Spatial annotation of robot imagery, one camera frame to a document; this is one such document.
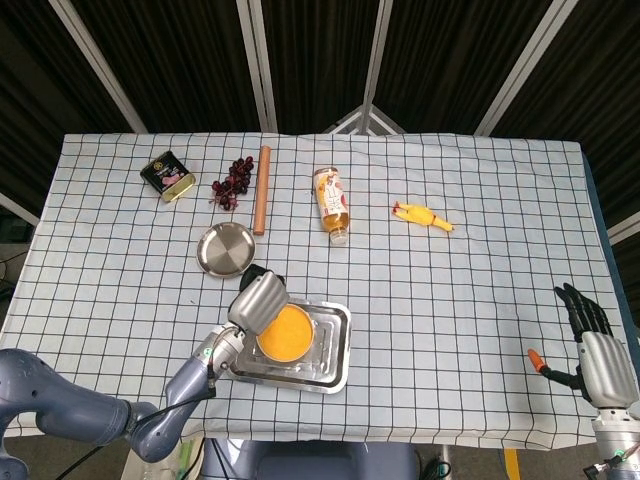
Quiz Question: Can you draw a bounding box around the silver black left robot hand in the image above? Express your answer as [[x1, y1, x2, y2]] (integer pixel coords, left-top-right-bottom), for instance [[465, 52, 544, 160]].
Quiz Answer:
[[227, 264, 291, 335]]

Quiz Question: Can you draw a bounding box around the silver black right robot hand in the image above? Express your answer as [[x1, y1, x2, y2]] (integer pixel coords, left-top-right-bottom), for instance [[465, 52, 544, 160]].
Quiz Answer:
[[527, 282, 640, 407]]

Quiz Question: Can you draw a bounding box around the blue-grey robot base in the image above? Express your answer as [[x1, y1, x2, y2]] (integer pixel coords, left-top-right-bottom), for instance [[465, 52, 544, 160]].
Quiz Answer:
[[199, 438, 419, 480]]

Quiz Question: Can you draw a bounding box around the white bowl of yellow soup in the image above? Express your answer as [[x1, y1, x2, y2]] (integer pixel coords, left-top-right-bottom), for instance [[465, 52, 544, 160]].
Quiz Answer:
[[255, 304, 317, 364]]

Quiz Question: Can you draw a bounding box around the rectangular stainless steel tray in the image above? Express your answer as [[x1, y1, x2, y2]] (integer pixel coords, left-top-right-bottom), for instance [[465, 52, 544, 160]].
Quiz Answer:
[[227, 294, 353, 395]]

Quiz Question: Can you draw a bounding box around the white blue checkered tablecloth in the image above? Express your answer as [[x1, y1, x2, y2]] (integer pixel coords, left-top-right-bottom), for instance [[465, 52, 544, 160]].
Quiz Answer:
[[0, 132, 629, 449]]

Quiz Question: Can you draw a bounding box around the round stainless steel plate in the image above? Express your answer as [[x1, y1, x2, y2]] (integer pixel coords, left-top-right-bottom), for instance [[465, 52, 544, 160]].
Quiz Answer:
[[196, 222, 257, 279]]

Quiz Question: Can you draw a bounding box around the wooden rolling pin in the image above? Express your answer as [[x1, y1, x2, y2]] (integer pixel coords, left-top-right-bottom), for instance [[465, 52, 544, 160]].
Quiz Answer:
[[252, 145, 272, 236]]

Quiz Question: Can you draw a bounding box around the tea bottle with white cap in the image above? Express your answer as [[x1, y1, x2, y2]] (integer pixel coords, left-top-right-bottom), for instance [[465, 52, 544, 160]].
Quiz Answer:
[[313, 167, 350, 246]]

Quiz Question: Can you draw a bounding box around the bunch of dark red grapes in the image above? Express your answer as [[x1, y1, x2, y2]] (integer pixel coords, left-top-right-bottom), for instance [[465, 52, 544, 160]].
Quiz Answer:
[[208, 156, 255, 211]]

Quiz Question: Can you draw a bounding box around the black luncheon meat can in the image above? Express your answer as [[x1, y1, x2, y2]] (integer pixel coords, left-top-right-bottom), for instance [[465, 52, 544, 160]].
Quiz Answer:
[[139, 150, 196, 204]]

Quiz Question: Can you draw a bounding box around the clear plastic bag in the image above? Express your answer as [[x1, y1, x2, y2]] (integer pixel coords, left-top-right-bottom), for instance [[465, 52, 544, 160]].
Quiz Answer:
[[124, 439, 204, 480]]

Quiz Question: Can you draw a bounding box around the yellow rubber chicken toy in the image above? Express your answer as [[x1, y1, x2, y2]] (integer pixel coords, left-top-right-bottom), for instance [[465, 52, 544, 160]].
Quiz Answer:
[[391, 200, 456, 234]]

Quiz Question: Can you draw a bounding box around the white triangular partition foot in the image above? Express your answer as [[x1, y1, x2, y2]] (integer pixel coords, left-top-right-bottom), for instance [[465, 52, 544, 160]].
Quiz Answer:
[[323, 103, 407, 135]]

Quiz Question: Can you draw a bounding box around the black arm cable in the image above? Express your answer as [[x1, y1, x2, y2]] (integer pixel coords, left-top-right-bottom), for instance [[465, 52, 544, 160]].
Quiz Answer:
[[54, 364, 219, 480]]

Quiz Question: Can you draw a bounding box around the white partition frame bar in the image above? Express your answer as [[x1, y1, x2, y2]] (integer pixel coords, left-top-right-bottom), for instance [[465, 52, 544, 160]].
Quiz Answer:
[[0, 192, 41, 227], [607, 212, 640, 246]]

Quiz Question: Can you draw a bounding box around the double white partition frame post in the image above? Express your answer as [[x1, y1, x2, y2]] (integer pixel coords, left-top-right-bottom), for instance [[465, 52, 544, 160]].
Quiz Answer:
[[235, 0, 279, 135]]

